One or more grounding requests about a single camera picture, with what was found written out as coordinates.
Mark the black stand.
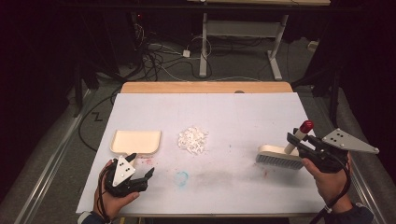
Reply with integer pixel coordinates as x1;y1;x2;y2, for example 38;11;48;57
291;59;344;120

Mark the tangle of floor cables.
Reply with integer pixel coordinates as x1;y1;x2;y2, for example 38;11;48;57
132;21;216;82

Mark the white table cover sheet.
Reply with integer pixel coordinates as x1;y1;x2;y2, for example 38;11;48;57
76;91;327;217

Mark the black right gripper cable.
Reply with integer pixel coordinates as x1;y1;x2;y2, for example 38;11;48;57
310;153;353;224

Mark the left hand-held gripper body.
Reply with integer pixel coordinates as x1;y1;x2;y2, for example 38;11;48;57
105;155;149;198

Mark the person's left hand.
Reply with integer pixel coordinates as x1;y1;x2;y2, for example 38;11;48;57
92;160;141;220

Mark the person's right hand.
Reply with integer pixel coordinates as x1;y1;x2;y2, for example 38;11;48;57
302;152;353;215

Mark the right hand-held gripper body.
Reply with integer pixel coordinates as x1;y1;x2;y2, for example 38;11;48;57
297;127;380;175

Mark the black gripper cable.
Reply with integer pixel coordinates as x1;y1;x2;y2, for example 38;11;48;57
95;161;112;222
310;153;353;224

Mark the cream plastic dustpan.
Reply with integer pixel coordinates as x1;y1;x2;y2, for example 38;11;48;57
109;129;163;166

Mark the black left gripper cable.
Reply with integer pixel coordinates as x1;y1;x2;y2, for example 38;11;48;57
95;161;112;222

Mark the white brush with red-capped handle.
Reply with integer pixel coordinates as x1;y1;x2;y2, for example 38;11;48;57
255;119;315;171

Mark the pile of white paper scraps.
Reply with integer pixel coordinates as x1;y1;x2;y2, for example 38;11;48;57
177;125;210;156

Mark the wooden table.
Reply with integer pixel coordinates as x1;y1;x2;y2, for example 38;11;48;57
120;80;294;94

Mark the white desk frame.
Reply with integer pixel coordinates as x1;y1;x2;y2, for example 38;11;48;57
186;0;332;81

